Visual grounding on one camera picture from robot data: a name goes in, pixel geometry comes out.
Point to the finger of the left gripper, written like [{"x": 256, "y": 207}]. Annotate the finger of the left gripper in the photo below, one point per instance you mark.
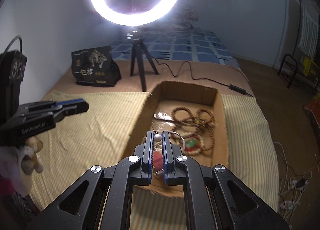
[
  {"x": 36, "y": 108},
  {"x": 71, "y": 107}
]

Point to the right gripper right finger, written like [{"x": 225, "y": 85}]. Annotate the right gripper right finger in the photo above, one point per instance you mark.
[{"x": 214, "y": 197}]

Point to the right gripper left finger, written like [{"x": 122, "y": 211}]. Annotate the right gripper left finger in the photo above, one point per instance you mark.
[{"x": 101, "y": 197}]

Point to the white pearl earring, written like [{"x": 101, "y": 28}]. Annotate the white pearl earring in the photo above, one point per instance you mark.
[{"x": 157, "y": 137}]

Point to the left gloved hand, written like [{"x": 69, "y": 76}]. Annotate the left gloved hand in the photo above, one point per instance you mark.
[{"x": 18, "y": 165}]

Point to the yellow striped cloth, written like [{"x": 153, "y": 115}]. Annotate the yellow striped cloth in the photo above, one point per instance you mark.
[{"x": 117, "y": 121}]

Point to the black snack bag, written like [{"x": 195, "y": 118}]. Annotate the black snack bag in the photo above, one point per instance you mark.
[{"x": 95, "y": 67}]

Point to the cardboard box tray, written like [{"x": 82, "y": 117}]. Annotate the cardboard box tray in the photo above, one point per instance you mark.
[{"x": 194, "y": 117}]

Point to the black tripod stand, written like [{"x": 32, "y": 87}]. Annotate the black tripod stand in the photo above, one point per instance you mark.
[{"x": 139, "y": 50}]

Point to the black clothes rack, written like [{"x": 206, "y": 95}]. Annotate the black clothes rack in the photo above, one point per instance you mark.
[{"x": 291, "y": 62}]

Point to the blue patterned bed quilt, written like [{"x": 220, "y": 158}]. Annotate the blue patterned bed quilt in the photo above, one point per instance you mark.
[{"x": 195, "y": 44}]

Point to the yellow black box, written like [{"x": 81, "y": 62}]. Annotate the yellow black box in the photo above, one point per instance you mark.
[{"x": 310, "y": 69}]

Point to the white striped hanging garment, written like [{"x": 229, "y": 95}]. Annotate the white striped hanging garment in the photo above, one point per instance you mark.
[{"x": 309, "y": 27}]

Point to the white ring light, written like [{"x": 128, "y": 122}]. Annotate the white ring light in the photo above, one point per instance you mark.
[{"x": 135, "y": 18}]

